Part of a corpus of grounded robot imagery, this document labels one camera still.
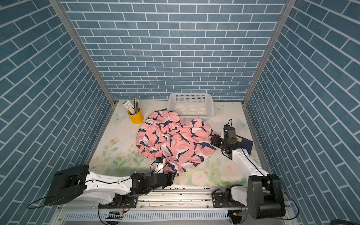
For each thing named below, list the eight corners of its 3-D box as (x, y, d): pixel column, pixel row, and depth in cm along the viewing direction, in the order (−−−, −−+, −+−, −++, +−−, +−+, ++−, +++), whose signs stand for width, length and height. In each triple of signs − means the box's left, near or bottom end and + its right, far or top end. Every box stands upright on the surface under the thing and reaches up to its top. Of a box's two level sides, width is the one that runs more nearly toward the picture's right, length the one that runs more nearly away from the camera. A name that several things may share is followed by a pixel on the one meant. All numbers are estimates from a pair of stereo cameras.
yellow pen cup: (132, 126, 107) (128, 117, 99) (131, 118, 111) (127, 110, 103) (144, 123, 108) (140, 114, 100) (142, 116, 113) (139, 107, 105)
